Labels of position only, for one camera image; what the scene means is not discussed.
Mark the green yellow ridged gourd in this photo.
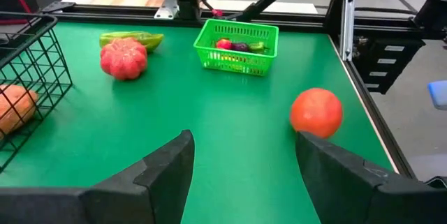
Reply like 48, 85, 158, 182
98, 30, 165, 53

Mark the green plastic basket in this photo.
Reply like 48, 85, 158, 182
193, 18, 280, 77

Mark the red ribbed pumpkin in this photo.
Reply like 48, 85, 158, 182
100, 37, 149, 81

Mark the black drawer cabinet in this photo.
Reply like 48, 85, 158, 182
352, 35, 427, 96

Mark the small yellow banana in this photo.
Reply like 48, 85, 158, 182
218, 53, 242, 63

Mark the small purple eggplant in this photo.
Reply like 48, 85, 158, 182
230, 41, 251, 53

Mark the small green pepper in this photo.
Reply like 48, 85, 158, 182
248, 40, 270, 54

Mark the green table mat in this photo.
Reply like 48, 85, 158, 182
0, 21, 395, 224

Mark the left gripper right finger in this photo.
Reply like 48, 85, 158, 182
295, 130, 447, 224

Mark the black wire basket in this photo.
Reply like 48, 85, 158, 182
0, 10, 74, 174

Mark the blue plastic object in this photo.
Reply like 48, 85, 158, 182
427, 80, 447, 111

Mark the orange pumpkin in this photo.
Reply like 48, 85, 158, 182
0, 84, 39, 136

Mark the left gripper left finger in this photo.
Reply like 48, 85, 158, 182
0, 129, 196, 224

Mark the large orange fruit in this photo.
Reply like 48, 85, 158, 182
289, 87, 344, 140

